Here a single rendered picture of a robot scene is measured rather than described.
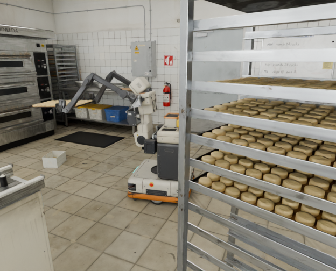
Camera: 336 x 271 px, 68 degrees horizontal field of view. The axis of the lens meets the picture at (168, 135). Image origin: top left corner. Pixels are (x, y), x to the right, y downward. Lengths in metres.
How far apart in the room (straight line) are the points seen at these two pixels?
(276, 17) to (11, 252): 1.46
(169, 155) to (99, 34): 4.27
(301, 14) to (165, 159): 2.06
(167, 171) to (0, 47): 3.49
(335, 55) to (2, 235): 1.44
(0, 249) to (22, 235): 0.11
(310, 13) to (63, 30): 6.52
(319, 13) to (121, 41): 5.38
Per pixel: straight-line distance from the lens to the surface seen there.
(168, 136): 2.45
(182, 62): 0.82
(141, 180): 2.69
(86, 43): 6.49
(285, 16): 0.71
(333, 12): 0.69
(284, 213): 0.84
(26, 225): 1.51
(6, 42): 5.05
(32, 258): 1.63
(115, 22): 6.01
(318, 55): 0.68
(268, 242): 0.87
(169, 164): 2.55
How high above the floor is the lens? 1.49
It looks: 17 degrees down
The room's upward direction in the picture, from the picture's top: straight up
